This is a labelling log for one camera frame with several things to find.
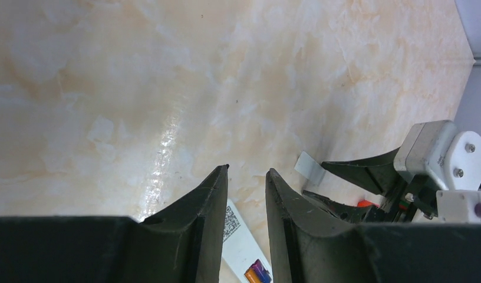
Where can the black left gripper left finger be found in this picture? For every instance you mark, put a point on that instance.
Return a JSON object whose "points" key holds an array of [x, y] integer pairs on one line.
{"points": [[181, 243]]}

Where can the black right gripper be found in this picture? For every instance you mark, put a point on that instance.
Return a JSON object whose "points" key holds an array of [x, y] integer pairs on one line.
{"points": [[377, 175]]}

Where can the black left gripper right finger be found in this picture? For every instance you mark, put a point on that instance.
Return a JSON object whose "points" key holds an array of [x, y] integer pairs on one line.
{"points": [[307, 244]]}

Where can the purple blue battery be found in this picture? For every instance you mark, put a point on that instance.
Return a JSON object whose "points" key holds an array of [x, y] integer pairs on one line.
{"points": [[261, 271]]}

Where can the white remote control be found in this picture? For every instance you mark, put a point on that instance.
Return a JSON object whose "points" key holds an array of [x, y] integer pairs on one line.
{"points": [[240, 249]]}

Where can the orange battery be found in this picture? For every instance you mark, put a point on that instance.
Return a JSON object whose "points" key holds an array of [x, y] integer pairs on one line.
{"points": [[252, 276]]}

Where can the white battery cover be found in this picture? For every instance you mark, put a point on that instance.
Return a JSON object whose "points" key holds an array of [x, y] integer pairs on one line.
{"points": [[310, 169]]}

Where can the orange rectangular block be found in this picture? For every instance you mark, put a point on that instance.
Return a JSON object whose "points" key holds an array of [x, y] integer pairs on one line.
{"points": [[365, 203]]}

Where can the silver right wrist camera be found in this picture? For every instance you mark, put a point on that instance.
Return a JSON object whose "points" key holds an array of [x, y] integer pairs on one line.
{"points": [[438, 149]]}

